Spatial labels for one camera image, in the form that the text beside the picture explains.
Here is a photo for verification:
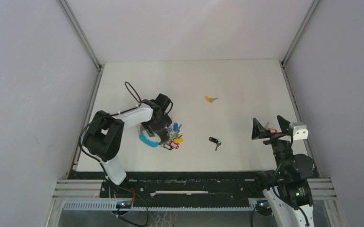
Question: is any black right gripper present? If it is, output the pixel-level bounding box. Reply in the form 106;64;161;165
251;115;292;175

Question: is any red tagged key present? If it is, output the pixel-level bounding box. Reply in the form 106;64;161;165
265;122;278;134
168;141;179;149

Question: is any blue tagged key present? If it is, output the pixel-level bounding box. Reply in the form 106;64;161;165
173;122;179;131

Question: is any yellow tagged key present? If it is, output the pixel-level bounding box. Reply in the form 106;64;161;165
204;96;218;103
173;138;183;144

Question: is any black tagged key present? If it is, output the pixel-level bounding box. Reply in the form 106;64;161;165
208;137;222;151
162;143;173;150

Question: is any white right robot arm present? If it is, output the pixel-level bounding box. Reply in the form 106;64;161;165
251;115;314;227

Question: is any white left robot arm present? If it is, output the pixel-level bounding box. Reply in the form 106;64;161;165
78;94;173;197

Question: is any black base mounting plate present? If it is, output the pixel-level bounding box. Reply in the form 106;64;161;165
68;170;274;208

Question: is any right green led board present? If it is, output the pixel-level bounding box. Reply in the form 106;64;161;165
256;201;270;210

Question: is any green led board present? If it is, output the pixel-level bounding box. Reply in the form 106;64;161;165
256;201;270;210
116;201;132;210

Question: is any left green led board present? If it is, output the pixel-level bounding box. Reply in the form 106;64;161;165
116;201;132;210

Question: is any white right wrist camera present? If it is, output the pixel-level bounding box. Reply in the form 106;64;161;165
288;122;309;141

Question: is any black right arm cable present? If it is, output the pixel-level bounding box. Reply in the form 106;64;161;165
271;134;311;227

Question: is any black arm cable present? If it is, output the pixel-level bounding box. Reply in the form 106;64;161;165
78;81;148;164
271;134;311;227

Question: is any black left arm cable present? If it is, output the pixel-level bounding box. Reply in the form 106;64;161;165
78;81;148;164

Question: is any right aluminium table rail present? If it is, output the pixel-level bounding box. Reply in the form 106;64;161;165
280;61;321;178

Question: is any aluminium table rail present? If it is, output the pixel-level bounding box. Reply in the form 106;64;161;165
64;65;104;179
280;61;321;178

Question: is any white comb cable duct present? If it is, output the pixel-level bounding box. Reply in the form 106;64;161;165
63;201;256;211

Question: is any left aluminium table rail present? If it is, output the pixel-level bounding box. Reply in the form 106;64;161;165
64;65;104;179

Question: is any right aluminium frame post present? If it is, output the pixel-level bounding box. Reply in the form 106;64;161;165
281;0;322;68

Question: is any aluminium frame post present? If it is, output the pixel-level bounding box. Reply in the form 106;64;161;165
281;0;322;68
56;0;102;71

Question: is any left aluminium frame post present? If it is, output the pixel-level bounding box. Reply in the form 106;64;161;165
56;0;102;71

